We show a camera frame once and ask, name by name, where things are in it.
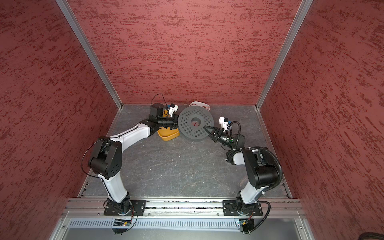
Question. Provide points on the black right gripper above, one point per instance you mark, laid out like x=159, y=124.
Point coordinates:
x=218, y=134

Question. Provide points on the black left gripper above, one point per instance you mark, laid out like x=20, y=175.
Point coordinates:
x=175, y=123

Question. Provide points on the grey perforated cable spool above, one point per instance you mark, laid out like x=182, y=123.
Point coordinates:
x=191, y=123

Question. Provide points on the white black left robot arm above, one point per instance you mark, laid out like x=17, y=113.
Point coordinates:
x=96, y=163

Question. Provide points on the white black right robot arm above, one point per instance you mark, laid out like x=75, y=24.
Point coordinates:
x=264, y=171

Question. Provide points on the yellow plastic tray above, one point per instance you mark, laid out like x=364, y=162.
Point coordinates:
x=169, y=131

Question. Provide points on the white plastic tray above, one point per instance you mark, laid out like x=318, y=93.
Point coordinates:
x=200, y=104

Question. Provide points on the right small circuit board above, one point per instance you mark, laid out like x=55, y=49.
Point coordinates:
x=246, y=226

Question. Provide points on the small circuit board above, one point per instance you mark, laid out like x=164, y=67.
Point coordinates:
x=246, y=226
x=121, y=226

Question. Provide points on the left small circuit board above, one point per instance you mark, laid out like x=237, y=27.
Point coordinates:
x=121, y=226

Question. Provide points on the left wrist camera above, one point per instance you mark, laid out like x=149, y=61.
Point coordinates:
x=159, y=110

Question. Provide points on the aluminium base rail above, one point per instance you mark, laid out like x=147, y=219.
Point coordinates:
x=205, y=208

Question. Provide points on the aluminium corner post left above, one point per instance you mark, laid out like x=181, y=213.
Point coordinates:
x=79, y=33

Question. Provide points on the aluminium corner post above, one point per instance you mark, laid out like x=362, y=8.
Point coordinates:
x=291, y=35
x=79, y=33

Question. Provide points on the aluminium corner post right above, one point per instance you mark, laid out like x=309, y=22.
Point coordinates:
x=291, y=35

